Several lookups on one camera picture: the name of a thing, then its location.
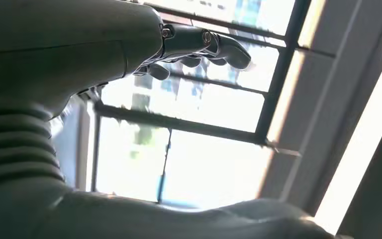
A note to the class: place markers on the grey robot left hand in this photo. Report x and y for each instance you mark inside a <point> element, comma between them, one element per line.
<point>79,49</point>

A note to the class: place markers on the dark window frame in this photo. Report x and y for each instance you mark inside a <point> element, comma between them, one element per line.
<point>177,123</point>

